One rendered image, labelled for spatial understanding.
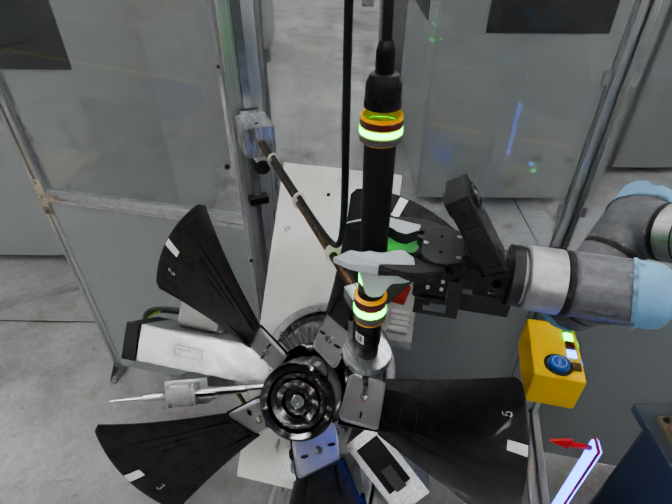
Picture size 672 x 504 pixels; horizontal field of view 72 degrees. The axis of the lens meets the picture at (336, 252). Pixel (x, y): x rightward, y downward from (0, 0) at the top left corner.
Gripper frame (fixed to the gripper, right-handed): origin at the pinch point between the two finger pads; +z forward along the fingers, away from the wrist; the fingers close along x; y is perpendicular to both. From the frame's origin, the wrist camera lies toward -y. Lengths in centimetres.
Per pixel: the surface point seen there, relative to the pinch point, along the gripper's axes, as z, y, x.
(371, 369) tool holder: -4.3, 19.8, -3.2
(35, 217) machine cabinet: 212, 118, 136
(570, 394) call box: -42, 47, 21
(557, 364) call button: -39, 42, 24
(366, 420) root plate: -4.2, 31.8, -3.6
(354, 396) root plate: -1.6, 31.6, 0.0
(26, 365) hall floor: 171, 152, 63
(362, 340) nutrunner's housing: -2.6, 15.7, -1.9
